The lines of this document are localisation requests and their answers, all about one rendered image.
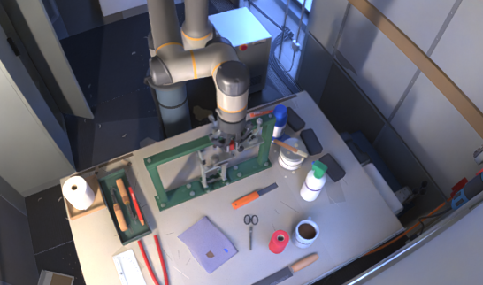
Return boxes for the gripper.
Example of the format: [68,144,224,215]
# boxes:
[216,115,248,140]

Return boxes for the grey metal yoke mechanism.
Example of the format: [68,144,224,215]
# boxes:
[195,118,266,189]

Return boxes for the white bottle blue cap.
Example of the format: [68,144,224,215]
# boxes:
[271,104,289,140]

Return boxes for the black block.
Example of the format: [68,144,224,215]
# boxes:
[318,152,347,184]
[285,106,307,133]
[299,127,325,157]

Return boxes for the white round tin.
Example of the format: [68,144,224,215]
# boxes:
[277,136,306,172]

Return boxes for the orange utility knife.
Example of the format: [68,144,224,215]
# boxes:
[230,181,280,211]

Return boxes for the white control cabinet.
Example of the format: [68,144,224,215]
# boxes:
[207,6,273,95]

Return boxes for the white bottle green cap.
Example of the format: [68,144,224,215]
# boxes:
[299,159,329,204]

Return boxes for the black scissors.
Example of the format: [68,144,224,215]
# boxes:
[242,213,260,251]

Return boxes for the purple cloth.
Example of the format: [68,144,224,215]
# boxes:
[177,215,240,274]

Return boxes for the red pen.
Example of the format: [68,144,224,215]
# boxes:
[126,186,146,227]

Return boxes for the red thread spool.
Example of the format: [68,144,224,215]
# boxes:
[268,228,291,255]

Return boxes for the blue box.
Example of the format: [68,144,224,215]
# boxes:
[340,130,376,166]

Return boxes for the white mug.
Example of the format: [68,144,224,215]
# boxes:
[291,218,321,250]

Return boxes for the green tray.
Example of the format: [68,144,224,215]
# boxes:
[97,168,153,247]

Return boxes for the red rod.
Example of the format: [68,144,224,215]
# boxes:
[153,235,171,285]
[136,239,161,285]

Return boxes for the brown shallow tray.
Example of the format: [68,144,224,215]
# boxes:
[61,173,108,222]

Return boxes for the white paper roll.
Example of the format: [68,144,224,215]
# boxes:
[61,175,96,211]

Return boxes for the grey door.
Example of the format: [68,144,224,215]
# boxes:
[0,0,95,120]

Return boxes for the grey cupboard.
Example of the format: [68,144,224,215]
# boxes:
[0,39,77,198]

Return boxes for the wooden beam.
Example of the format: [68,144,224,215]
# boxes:
[347,0,483,143]

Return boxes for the cardboard box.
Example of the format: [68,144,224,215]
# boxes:
[37,269,75,285]

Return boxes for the blue power drill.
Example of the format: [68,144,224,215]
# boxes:
[448,167,483,211]

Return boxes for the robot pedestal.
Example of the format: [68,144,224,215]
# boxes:
[151,81,192,138]

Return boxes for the wooden-handled brush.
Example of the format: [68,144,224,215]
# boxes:
[272,137,310,158]

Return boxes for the green headbail frame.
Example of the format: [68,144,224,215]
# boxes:
[143,112,277,212]

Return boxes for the short wooden-handled tool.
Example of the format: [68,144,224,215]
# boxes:
[114,178,132,207]

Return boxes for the long wooden-handled tool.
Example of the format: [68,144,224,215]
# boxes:
[111,189,129,233]

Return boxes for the wooden-handled knife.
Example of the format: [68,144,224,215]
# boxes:
[250,252,320,285]

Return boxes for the orange cable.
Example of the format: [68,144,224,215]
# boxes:
[363,198,453,257]

